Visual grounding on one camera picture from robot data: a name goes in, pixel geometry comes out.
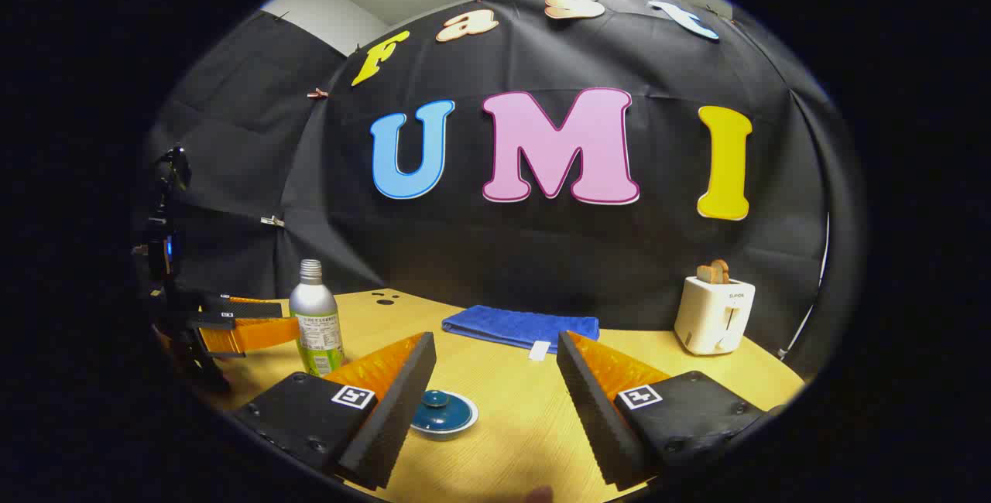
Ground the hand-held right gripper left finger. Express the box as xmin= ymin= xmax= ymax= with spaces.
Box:
xmin=232 ymin=331 xmax=437 ymax=491

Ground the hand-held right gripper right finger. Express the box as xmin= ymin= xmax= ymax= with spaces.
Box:
xmin=556 ymin=330 xmax=784 ymax=491

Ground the white teacup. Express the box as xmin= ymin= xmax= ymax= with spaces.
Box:
xmin=410 ymin=395 xmax=480 ymax=442

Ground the silver water bottle green label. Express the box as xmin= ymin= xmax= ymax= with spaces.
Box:
xmin=289 ymin=259 xmax=346 ymax=378

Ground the blue towel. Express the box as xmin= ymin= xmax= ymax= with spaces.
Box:
xmin=441 ymin=304 xmax=601 ymax=354

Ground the white toaster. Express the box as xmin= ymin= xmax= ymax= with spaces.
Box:
xmin=674 ymin=275 xmax=756 ymax=356

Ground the black backdrop cloth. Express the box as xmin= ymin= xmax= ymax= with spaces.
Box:
xmin=143 ymin=0 xmax=860 ymax=380

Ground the white cable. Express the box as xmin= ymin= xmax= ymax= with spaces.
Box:
xmin=778 ymin=213 xmax=832 ymax=361

